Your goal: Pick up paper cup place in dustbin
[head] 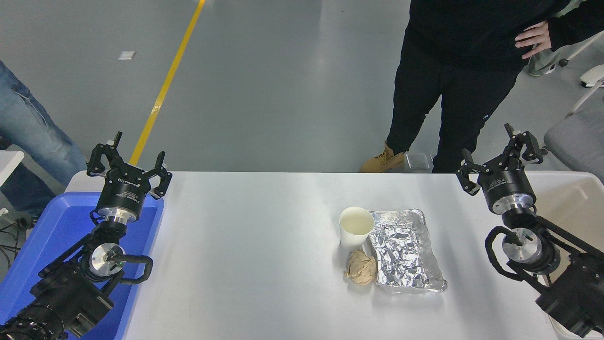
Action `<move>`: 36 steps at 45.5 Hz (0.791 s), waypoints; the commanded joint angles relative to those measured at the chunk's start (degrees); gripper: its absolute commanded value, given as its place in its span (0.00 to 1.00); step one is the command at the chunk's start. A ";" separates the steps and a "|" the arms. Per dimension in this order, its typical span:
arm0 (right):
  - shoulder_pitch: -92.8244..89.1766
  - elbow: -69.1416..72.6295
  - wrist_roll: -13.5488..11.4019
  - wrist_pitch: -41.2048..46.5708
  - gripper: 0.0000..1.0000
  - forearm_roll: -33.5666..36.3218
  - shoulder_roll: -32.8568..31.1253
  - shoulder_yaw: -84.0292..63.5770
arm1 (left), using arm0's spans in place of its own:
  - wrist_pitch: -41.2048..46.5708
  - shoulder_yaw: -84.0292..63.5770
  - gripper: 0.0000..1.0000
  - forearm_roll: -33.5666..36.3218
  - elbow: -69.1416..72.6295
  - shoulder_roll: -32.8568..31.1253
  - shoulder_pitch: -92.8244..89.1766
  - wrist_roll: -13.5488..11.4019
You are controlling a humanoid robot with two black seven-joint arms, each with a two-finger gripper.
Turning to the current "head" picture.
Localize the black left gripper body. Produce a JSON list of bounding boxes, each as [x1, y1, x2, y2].
[[96, 165, 152, 219]]

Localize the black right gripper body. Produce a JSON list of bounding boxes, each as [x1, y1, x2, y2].
[[478, 158, 537, 207]]

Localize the white paper cup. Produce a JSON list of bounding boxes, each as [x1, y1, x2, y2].
[[339, 206, 375, 251]]

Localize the person's hand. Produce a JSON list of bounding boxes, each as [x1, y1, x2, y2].
[[515, 21, 552, 60]]

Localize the metal floor plate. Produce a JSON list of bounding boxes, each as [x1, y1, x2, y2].
[[405, 152, 437, 170]]

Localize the large pale bin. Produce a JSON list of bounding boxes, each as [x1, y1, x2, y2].
[[525, 170, 604, 340]]

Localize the blue plastic tray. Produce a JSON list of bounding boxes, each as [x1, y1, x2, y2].
[[0, 191, 165, 340]]

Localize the person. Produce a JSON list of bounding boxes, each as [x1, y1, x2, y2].
[[360, 0, 604, 174], [0, 60, 88, 219]]

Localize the white chair base with casters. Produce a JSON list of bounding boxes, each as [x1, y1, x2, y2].
[[558, 31, 604, 89]]

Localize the small white side table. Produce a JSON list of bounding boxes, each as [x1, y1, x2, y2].
[[0, 150, 25, 187]]

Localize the crumpled foil tray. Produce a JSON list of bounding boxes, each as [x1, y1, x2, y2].
[[366, 208, 448, 294]]

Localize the crumpled tan paper ball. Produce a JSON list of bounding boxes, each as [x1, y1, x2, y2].
[[343, 249, 378, 286]]

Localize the grey chair with white frame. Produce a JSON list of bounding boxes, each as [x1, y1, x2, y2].
[[543, 78, 604, 185]]

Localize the black floor cables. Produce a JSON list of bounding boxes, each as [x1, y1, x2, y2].
[[0, 221, 22, 271]]

